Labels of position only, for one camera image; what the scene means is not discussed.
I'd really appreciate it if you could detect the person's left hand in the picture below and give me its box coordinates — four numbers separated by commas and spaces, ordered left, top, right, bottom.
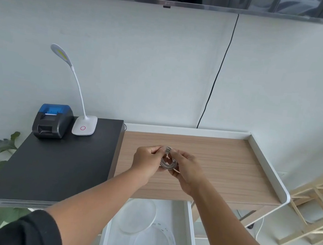
127, 142, 171, 190

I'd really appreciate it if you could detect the person's right hand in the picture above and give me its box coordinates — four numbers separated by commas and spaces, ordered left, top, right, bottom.
165, 149, 214, 199

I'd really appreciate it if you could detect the white charging cable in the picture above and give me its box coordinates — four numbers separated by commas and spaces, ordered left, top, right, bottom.
157, 145, 184, 175

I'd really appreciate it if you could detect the white drawer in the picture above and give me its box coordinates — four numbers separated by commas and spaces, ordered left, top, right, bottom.
97, 190, 206, 245

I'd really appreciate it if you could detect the clear round container lid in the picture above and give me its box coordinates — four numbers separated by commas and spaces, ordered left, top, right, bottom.
115, 196, 158, 237

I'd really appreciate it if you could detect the person's left forearm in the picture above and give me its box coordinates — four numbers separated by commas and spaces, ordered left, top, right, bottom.
40, 158, 145, 245

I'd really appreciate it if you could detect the person's right forearm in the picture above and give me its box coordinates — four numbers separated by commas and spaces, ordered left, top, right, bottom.
185, 178, 301, 245

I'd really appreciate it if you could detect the person's black shirt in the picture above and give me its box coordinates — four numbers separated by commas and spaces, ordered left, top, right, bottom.
0, 205, 67, 245

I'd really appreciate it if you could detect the wooden desk with white rim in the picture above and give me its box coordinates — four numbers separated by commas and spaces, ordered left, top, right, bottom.
109, 117, 298, 232

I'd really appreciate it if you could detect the white gooseneck desk lamp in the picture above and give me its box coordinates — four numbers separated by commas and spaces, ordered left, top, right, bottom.
40, 43, 106, 138

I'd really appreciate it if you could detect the black cabinet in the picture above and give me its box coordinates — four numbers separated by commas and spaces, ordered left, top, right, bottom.
0, 106, 127, 220

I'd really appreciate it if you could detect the black and blue receipt printer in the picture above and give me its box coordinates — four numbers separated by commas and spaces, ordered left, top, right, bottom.
31, 101, 75, 142

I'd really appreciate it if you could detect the white floor cable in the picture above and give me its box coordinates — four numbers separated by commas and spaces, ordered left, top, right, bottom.
234, 210, 265, 241

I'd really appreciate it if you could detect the black power cable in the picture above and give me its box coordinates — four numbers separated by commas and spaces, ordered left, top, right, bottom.
197, 11, 240, 132

